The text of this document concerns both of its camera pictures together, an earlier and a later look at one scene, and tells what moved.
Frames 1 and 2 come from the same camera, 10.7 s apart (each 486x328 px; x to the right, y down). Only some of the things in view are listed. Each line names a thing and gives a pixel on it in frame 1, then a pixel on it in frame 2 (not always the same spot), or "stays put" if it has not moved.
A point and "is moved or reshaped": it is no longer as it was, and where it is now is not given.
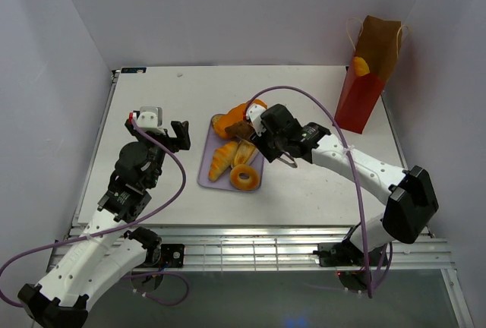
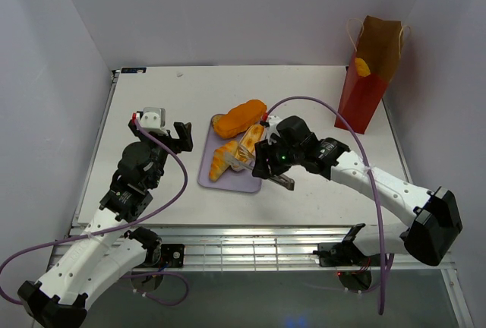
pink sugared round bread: x=361 y=67 stays put
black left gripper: x=181 y=142 stays put
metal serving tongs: x=294 y=165 is moved or reshaped
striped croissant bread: x=222 y=158 stays put
